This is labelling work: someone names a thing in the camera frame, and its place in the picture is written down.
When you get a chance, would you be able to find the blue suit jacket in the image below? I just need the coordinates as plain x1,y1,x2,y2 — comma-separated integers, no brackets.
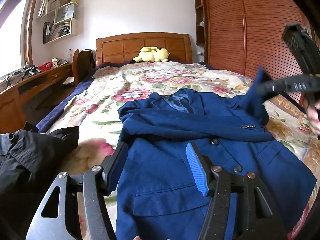
116,69,316,239

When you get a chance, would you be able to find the right hand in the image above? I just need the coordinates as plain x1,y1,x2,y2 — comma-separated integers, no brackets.
303,99,320,136

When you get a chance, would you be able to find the wooden louvered wardrobe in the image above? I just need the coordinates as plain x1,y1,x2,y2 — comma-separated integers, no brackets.
195,0,319,79

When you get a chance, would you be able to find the black jacket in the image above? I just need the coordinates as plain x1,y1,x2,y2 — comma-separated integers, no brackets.
1,124,80,201

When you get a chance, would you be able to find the navy bed sheet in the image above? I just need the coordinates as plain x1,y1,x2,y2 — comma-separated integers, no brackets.
36,62,126,133

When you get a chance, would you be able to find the floral blanket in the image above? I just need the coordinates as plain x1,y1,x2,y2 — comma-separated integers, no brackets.
48,62,319,239

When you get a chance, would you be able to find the wooden desk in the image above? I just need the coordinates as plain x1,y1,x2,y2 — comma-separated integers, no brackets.
1,63,73,134

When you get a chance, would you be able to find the red basket on desk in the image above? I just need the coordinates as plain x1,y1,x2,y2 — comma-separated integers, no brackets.
38,62,53,72

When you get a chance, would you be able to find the wooden chair with dark garment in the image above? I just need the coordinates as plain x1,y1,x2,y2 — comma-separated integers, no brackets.
72,49,96,86

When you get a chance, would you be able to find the yellow plush toy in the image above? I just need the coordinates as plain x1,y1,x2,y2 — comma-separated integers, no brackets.
132,47,170,63

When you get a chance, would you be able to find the wooden headboard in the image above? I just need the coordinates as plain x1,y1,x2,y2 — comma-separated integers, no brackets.
95,32,193,65

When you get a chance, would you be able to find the white wall shelf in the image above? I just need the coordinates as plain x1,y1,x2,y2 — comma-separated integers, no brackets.
43,0,79,44

